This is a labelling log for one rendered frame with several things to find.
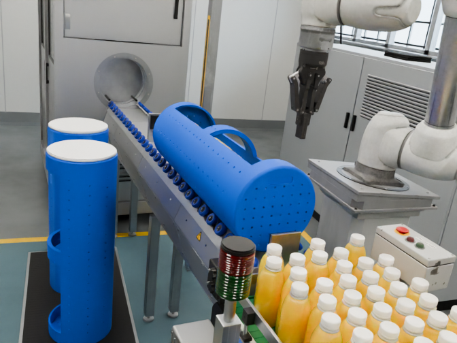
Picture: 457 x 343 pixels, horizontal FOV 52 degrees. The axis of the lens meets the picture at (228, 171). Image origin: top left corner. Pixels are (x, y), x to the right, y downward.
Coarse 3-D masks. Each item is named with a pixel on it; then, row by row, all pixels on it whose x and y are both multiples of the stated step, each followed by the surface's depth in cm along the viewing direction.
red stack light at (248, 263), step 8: (224, 256) 82; (232, 256) 81; (248, 256) 81; (224, 264) 82; (232, 264) 81; (240, 264) 81; (248, 264) 82; (224, 272) 82; (232, 272) 82; (240, 272) 82; (248, 272) 83
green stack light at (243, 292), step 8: (216, 280) 85; (224, 280) 83; (232, 280) 82; (240, 280) 82; (248, 280) 83; (216, 288) 85; (224, 288) 83; (232, 288) 83; (240, 288) 83; (248, 288) 84; (224, 296) 84; (232, 296) 83; (240, 296) 83
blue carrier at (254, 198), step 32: (160, 128) 201; (192, 128) 179; (224, 128) 172; (192, 160) 166; (224, 160) 150; (256, 160) 180; (224, 192) 142; (256, 192) 136; (288, 192) 141; (224, 224) 150; (256, 224) 140; (288, 224) 145
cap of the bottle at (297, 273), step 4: (292, 268) 112; (296, 268) 113; (300, 268) 113; (304, 268) 113; (292, 272) 111; (296, 272) 111; (300, 272) 111; (304, 272) 111; (292, 276) 111; (296, 276) 111; (300, 276) 110; (304, 276) 111; (300, 280) 111
